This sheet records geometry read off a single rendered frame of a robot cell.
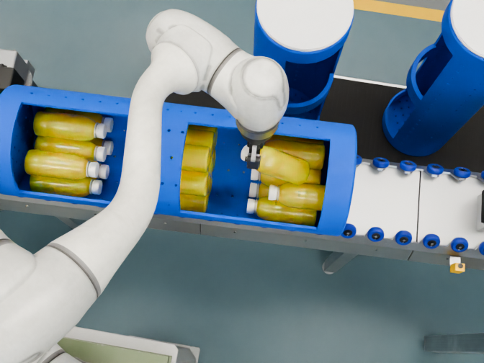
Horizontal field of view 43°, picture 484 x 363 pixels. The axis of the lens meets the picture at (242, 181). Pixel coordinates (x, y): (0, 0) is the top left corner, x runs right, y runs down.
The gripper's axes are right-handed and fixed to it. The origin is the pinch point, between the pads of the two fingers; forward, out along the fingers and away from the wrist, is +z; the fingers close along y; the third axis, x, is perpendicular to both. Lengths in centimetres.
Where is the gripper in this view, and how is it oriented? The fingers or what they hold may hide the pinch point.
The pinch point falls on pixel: (254, 151)
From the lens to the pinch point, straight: 143.0
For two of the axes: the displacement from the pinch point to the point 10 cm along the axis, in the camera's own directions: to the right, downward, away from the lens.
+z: -0.1, 2.6, 9.7
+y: 1.3, -9.6, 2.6
